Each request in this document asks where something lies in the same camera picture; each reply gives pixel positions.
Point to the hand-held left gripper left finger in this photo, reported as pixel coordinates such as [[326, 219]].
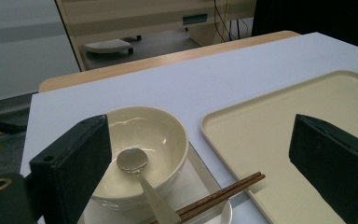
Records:
[[71, 161]]

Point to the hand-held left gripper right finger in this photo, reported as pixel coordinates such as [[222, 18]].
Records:
[[338, 168]]

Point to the metal spoon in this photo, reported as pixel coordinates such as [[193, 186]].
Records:
[[132, 160]]

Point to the beige tray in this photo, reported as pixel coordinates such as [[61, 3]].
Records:
[[261, 140]]

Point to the cream bowl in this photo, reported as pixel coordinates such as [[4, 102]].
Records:
[[155, 130]]

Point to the dark wooden chopstick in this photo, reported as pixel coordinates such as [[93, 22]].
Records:
[[230, 194], [230, 187]]

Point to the white square plate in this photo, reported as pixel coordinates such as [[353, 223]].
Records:
[[186, 189]]

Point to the wooden table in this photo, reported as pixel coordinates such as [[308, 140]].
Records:
[[105, 73]]

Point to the white cabinet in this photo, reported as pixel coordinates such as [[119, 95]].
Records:
[[18, 62]]

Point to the wheeled footstool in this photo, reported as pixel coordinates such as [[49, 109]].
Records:
[[107, 46]]

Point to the beige wooden desk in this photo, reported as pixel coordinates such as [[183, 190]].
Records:
[[121, 18]]

